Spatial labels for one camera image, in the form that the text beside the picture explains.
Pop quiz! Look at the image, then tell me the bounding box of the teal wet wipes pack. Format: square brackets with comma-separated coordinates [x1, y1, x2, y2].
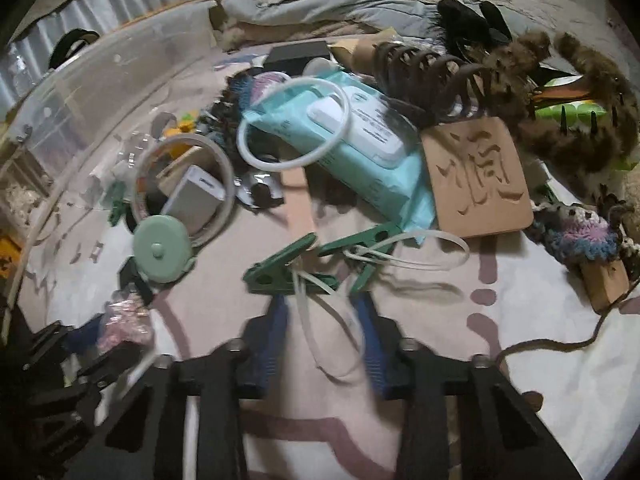
[236, 70, 436, 232]

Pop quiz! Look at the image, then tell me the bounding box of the multicolour crochet piece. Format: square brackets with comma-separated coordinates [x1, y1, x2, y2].
[525, 203, 622, 266]

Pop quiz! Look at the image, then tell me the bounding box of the white plastic ring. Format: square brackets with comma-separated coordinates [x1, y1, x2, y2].
[235, 76, 353, 172]

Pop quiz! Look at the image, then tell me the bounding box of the pink bead bag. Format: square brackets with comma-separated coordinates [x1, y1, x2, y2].
[96, 286, 155, 353]

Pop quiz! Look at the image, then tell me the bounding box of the black small box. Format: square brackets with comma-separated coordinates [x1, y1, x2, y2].
[262, 40, 330, 76]

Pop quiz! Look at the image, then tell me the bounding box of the wooden carved character block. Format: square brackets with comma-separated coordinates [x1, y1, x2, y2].
[421, 117, 534, 238]

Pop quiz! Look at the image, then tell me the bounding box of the grey quilted blanket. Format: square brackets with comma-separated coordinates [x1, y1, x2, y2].
[222, 0, 438, 38]

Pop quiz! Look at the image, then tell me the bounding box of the grey curtain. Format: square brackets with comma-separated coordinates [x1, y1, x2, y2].
[1, 0, 180, 114]

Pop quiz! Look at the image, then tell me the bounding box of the white translucent cable tie loop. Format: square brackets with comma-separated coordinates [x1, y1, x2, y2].
[293, 229, 471, 382]

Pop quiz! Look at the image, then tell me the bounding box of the mint green round tape measure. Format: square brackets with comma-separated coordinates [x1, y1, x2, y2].
[132, 214, 195, 284]

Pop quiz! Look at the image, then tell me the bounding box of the yellow small toy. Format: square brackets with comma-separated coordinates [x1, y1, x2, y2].
[160, 113, 196, 159]

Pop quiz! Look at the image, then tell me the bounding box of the white charger cube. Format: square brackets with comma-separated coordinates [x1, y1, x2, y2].
[160, 165, 226, 236]

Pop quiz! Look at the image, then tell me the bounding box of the green plastic clothes peg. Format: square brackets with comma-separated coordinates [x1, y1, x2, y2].
[242, 233, 340, 296]

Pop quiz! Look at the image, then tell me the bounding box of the black cap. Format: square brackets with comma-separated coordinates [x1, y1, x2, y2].
[49, 28, 100, 70]

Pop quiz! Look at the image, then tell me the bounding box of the wooden flat stick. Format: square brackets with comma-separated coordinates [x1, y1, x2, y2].
[281, 168, 317, 242]

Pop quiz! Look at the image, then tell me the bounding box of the clear plastic storage bin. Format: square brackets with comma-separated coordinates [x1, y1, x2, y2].
[1, 0, 217, 328]

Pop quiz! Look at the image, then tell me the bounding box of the brown yarn cord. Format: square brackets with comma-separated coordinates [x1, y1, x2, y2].
[494, 274, 640, 366]

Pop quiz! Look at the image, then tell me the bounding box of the green white snack bag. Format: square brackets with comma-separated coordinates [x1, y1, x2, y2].
[533, 75, 608, 130]

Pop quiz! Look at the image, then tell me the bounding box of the dark brown claw hair clip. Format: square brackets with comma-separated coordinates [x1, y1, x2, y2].
[373, 42, 492, 129]

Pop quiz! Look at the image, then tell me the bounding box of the black fluffy item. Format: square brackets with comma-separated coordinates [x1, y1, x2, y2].
[436, 0, 512, 54]

